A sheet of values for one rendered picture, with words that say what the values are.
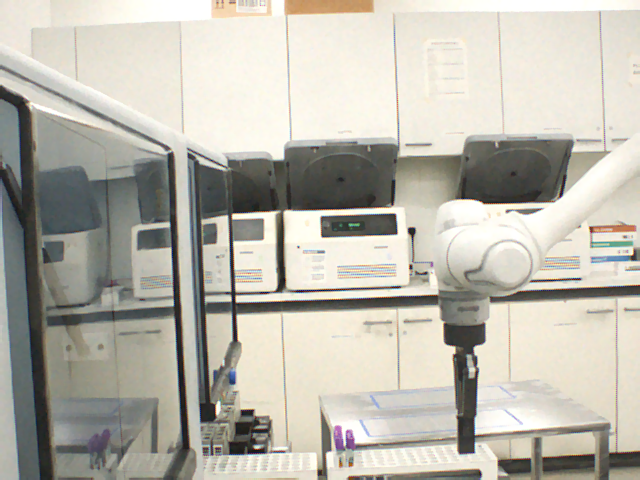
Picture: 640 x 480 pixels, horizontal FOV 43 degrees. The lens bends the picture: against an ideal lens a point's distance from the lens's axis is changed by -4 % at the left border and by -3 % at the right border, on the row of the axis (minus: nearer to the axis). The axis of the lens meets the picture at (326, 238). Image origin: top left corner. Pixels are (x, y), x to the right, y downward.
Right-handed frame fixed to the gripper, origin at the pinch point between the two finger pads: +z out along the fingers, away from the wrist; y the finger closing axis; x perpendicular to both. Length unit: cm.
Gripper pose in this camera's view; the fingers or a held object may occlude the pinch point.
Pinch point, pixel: (465, 434)
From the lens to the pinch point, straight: 154.4
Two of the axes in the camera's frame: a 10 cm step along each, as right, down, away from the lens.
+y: 0.3, 0.5, -10.0
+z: 0.4, 10.0, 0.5
